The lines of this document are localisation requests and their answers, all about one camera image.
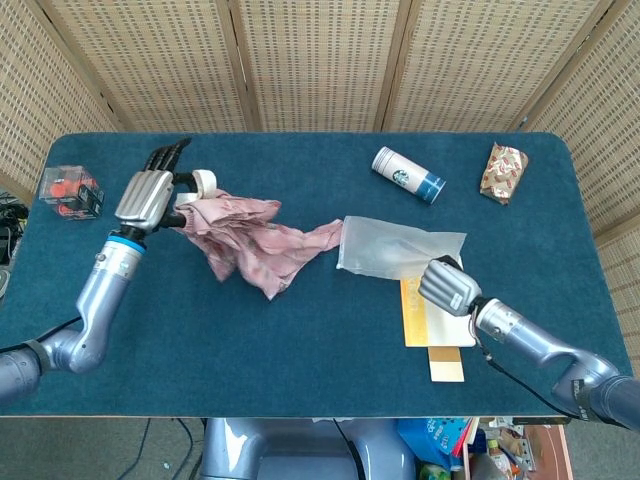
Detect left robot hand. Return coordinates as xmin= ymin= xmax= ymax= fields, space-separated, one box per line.
xmin=113 ymin=137 xmax=201 ymax=237

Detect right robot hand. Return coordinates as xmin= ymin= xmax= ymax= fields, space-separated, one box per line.
xmin=417 ymin=254 xmax=484 ymax=318

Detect transparent plastic zip bag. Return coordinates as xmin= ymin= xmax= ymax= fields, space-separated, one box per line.
xmin=335 ymin=214 xmax=469 ymax=281

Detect yellow and white book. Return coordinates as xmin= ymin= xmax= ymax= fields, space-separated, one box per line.
xmin=399 ymin=254 xmax=479 ymax=349

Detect dark box at left edge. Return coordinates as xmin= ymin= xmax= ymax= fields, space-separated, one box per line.
xmin=38 ymin=164 xmax=106 ymax=220

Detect brown and cream card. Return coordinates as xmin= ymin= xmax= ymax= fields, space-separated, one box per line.
xmin=427 ymin=346 xmax=466 ymax=384

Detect white and blue Starbucks tumbler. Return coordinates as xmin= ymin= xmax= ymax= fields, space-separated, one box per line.
xmin=370 ymin=145 xmax=447 ymax=205

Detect gold foil snack packet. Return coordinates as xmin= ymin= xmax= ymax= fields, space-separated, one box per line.
xmin=478 ymin=142 xmax=530 ymax=206

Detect dark blue table cover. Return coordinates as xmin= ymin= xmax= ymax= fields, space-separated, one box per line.
xmin=0 ymin=131 xmax=636 ymax=419

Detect pink storage box with clutter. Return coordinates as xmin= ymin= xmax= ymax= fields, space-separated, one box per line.
xmin=462 ymin=423 xmax=574 ymax=480

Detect blue-grey robot torso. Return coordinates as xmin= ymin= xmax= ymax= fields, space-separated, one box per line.
xmin=199 ymin=417 xmax=419 ymax=480

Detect woven rattan folding screen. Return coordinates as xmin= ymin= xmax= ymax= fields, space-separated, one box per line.
xmin=0 ymin=0 xmax=640 ymax=396

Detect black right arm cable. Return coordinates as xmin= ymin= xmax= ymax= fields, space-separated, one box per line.
xmin=472 ymin=324 xmax=569 ymax=416

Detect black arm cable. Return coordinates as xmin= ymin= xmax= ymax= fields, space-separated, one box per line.
xmin=0 ymin=317 xmax=84 ymax=354
xmin=472 ymin=324 xmax=569 ymax=416

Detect dark equipment with cables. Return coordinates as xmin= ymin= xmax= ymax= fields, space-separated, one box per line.
xmin=0 ymin=187 xmax=29 ymax=301

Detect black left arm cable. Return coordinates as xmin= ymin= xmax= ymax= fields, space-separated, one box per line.
xmin=0 ymin=317 xmax=84 ymax=354

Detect black torso cable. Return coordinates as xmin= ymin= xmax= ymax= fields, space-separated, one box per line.
xmin=333 ymin=418 xmax=362 ymax=480

